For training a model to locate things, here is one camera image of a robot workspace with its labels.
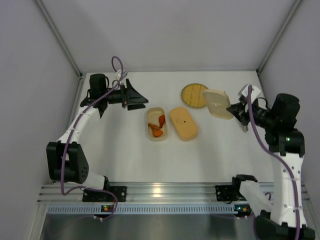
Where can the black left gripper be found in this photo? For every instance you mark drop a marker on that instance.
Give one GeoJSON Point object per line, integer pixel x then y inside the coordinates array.
{"type": "Point", "coordinates": [125, 97]}

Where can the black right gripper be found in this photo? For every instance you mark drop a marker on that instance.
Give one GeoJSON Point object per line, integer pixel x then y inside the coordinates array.
{"type": "Point", "coordinates": [244, 113]}

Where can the beige lunch box lid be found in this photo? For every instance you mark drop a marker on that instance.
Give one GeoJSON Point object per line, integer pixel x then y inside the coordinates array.
{"type": "Point", "coordinates": [217, 102]}

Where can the red fried chicken drumstick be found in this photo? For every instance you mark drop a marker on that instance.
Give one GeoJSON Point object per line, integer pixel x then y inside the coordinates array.
{"type": "Point", "coordinates": [162, 121]}

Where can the orange fried chicken piece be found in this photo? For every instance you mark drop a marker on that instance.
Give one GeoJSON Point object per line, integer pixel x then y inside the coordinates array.
{"type": "Point", "coordinates": [156, 131]}

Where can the orange lunch box lid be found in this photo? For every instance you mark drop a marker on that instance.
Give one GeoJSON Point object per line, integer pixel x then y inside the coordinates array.
{"type": "Point", "coordinates": [181, 116]}

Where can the metal serving tongs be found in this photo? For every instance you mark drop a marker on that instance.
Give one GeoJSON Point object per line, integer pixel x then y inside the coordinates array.
{"type": "Point", "coordinates": [245, 128]}

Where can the orange lunch box container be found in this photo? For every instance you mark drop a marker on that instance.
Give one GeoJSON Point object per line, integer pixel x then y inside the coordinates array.
{"type": "Point", "coordinates": [187, 132]}

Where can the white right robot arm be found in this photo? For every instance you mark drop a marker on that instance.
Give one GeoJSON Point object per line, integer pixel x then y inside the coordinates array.
{"type": "Point", "coordinates": [274, 128]}

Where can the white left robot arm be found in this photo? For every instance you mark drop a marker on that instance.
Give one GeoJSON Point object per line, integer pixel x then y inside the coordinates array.
{"type": "Point", "coordinates": [66, 159]}

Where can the beige lunch box container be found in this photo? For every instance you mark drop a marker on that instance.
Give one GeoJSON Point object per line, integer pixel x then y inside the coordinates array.
{"type": "Point", "coordinates": [152, 116]}

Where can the round woven bamboo tray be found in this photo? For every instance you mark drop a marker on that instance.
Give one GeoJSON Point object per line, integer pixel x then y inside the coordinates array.
{"type": "Point", "coordinates": [192, 95]}

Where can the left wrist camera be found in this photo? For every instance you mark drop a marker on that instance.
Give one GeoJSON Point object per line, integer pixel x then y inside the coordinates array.
{"type": "Point", "coordinates": [121, 74]}

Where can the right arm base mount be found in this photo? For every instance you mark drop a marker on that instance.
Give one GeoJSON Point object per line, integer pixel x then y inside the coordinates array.
{"type": "Point", "coordinates": [230, 192]}

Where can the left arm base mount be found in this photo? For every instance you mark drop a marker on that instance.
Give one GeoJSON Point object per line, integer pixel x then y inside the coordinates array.
{"type": "Point", "coordinates": [109, 193]}

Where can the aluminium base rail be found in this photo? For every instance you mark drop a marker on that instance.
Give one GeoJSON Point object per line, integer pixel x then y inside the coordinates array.
{"type": "Point", "coordinates": [142, 193]}

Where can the slotted cable duct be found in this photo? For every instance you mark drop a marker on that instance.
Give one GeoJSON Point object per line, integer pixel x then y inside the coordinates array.
{"type": "Point", "coordinates": [144, 209]}

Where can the right aluminium frame post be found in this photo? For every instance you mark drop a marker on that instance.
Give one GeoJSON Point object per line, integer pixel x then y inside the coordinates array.
{"type": "Point", "coordinates": [279, 34]}

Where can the aluminium frame post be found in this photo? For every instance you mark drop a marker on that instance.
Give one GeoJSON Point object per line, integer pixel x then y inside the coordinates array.
{"type": "Point", "coordinates": [39, 4]}
{"type": "Point", "coordinates": [279, 34]}

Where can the left aluminium frame post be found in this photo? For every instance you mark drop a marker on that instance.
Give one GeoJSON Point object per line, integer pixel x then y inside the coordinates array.
{"type": "Point", "coordinates": [39, 4]}

